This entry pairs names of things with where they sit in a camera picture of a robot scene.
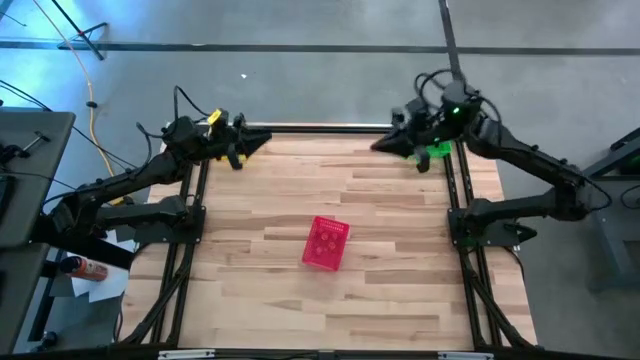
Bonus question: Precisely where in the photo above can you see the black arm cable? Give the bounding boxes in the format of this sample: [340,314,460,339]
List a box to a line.
[413,68,504,126]
[135,85,211,161]

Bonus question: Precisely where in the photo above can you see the yellow cable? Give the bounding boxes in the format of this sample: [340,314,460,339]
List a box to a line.
[29,0,134,206]

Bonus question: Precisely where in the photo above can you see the black diagonal beam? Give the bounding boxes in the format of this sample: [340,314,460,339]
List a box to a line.
[29,214,136,271]

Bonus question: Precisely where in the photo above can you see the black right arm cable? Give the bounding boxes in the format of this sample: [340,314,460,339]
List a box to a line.
[413,68,504,126]

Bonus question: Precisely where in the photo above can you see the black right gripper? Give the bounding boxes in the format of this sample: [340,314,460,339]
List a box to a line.
[370,97,449,174]

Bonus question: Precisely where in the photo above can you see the orange bottle black cap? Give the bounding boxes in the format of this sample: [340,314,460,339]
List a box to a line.
[59,255,109,282]

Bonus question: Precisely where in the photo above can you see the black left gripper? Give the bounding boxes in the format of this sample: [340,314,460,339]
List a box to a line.
[215,113,274,171]

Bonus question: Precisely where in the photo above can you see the black tripod stand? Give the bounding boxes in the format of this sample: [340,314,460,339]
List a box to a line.
[49,0,109,61]

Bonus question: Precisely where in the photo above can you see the grey side table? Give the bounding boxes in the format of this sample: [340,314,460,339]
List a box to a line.
[0,107,76,351]

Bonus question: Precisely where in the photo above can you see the green plastic basket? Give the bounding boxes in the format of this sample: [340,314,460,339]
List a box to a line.
[407,141,453,162]

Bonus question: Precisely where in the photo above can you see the black clamp tool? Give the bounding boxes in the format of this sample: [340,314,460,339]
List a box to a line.
[0,130,51,164]

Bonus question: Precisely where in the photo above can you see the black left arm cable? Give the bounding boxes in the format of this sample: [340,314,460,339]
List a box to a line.
[135,85,211,161]

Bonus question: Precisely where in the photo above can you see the silver metal bracket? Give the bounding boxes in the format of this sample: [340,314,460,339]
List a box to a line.
[158,349,216,360]
[438,351,494,360]

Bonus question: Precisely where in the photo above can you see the white paper sheets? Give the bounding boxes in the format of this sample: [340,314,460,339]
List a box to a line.
[69,227,139,304]

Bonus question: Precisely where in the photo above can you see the dark grey cart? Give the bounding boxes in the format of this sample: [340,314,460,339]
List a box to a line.
[549,127,640,294]

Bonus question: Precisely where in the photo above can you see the red plastic basket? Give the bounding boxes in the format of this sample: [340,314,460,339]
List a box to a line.
[300,215,351,273]

